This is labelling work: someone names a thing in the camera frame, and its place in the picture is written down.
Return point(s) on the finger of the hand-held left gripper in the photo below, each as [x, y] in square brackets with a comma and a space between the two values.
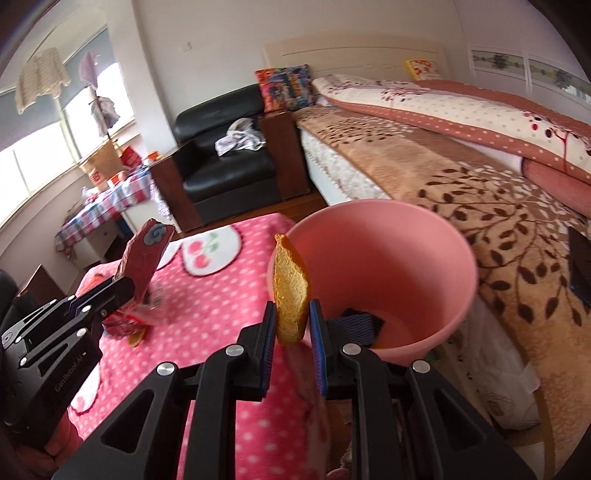
[115, 293]
[69, 341]

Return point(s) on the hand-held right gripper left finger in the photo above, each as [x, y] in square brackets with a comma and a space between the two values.
[268, 350]

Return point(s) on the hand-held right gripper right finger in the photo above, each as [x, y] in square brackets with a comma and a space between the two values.
[317, 355]

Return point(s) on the blue foam fruit net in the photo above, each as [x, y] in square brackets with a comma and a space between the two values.
[353, 332]

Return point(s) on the red snack wrapper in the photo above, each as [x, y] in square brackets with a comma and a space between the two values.
[147, 254]

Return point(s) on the golden bread slice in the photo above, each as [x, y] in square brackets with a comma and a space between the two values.
[290, 295]

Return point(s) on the pink plastic bucket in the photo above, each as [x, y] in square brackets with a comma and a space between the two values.
[383, 258]

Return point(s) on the white drawer table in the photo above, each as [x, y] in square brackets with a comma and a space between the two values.
[92, 240]

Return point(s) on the black leather armchair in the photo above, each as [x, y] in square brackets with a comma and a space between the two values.
[226, 161]
[41, 284]

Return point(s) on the plaid tablecloth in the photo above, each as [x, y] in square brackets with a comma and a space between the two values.
[106, 198]

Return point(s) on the brown paper bag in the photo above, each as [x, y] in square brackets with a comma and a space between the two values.
[104, 166]

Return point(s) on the red paper bag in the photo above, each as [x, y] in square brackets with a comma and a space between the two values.
[131, 157]

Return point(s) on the bay window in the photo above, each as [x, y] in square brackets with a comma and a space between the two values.
[46, 138]

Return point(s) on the white plastic bag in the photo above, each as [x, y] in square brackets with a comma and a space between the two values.
[498, 369]

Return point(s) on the white quilted mattress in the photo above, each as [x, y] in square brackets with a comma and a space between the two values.
[341, 170]

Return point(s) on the hanging clothes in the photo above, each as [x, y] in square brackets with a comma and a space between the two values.
[99, 101]

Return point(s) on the crumpled white cloth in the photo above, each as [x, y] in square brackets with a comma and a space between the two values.
[238, 136]

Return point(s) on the brown leaf pattern blanket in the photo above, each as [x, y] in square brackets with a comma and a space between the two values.
[461, 184]

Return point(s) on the cream knitted garment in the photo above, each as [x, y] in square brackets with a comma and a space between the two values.
[39, 78]

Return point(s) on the comic print cushion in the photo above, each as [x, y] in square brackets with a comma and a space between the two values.
[286, 87]

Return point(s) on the floral dotted quilt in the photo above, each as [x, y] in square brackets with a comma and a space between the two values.
[461, 110]

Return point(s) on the cream bed headboard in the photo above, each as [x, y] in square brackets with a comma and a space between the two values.
[351, 57]

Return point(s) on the yellow floral pillow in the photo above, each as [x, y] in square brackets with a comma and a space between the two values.
[422, 69]

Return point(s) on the white wardrobe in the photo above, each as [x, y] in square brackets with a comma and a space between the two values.
[531, 64]

